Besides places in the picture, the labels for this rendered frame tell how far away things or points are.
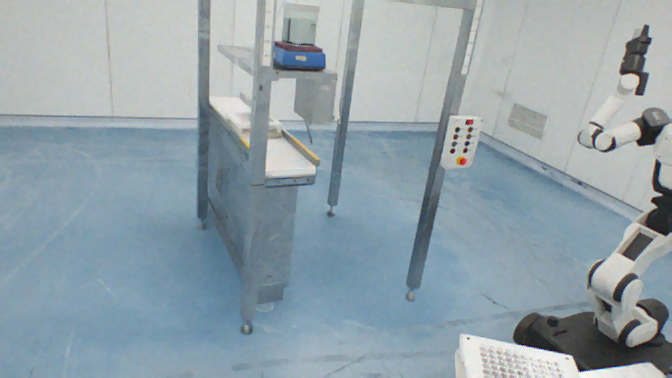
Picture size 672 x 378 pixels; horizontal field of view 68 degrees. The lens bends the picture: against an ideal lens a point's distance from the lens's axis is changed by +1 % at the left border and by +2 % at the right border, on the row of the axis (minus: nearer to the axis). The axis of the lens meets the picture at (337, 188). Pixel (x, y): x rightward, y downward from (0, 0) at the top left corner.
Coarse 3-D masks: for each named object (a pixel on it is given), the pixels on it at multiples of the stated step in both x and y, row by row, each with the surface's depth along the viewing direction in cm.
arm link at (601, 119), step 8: (608, 104) 213; (600, 112) 214; (608, 112) 212; (616, 112) 213; (592, 120) 215; (600, 120) 213; (608, 120) 213; (584, 128) 218; (592, 128) 214; (600, 128) 213; (584, 136) 217; (592, 136) 213; (584, 144) 220; (592, 144) 214
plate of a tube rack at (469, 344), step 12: (468, 336) 111; (468, 348) 108; (504, 348) 109; (516, 348) 110; (528, 348) 110; (468, 360) 104; (480, 360) 104; (564, 360) 108; (468, 372) 101; (480, 372) 101; (576, 372) 105
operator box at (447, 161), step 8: (456, 120) 234; (464, 120) 236; (480, 120) 241; (448, 128) 239; (464, 128) 238; (448, 136) 240; (464, 136) 240; (472, 136) 243; (448, 144) 240; (472, 144) 245; (448, 152) 240; (456, 152) 242; (472, 152) 247; (440, 160) 246; (448, 160) 242; (472, 160) 249; (448, 168) 244; (456, 168) 247
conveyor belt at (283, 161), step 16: (224, 112) 295; (240, 112) 300; (272, 144) 250; (288, 144) 253; (272, 160) 229; (288, 160) 231; (304, 160) 234; (272, 176) 219; (288, 176) 223; (304, 176) 227
